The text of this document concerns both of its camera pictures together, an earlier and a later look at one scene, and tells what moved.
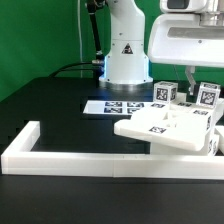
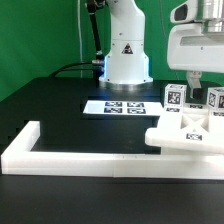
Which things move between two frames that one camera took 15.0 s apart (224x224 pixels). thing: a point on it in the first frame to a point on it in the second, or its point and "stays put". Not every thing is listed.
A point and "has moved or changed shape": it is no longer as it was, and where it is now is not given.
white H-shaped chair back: x=169 y=125 has moved or changed shape
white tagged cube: x=165 y=91 to x=175 y=95
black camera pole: x=92 y=6 stays put
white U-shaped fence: x=18 y=159 stays put
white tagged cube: x=208 y=95 has moved or changed shape
